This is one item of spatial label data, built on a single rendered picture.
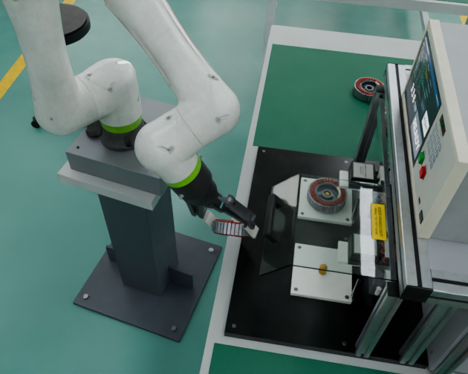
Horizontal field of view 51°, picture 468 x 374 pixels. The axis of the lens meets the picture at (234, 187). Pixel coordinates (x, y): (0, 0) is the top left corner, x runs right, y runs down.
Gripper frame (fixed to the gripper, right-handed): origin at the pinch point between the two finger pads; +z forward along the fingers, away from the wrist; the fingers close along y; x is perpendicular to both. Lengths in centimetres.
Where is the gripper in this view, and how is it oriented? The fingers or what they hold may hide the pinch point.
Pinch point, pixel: (233, 226)
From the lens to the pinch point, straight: 125.4
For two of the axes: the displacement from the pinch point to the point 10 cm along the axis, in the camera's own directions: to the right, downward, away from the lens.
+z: 4.2, 5.4, 7.3
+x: -3.5, 8.4, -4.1
